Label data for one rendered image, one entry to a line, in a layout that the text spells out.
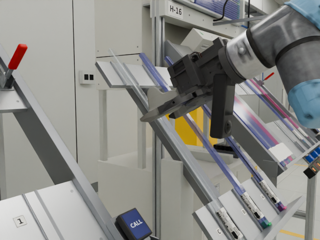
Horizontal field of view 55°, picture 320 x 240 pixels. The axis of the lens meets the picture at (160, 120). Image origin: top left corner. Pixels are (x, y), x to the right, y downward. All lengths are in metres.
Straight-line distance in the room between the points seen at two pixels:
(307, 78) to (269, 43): 0.09
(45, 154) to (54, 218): 0.15
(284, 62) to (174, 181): 0.40
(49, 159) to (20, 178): 2.03
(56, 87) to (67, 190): 2.21
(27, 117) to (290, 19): 0.50
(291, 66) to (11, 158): 2.31
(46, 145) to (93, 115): 2.37
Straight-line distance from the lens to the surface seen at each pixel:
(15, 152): 2.58
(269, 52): 0.50
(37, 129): 0.63
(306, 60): 0.46
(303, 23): 0.49
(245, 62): 0.51
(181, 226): 0.78
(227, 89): 0.55
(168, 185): 0.76
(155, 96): 0.59
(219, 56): 0.53
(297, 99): 0.45
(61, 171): 0.59
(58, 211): 0.52
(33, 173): 2.68
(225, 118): 0.55
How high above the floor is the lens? 1.01
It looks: 6 degrees down
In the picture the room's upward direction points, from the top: straight up
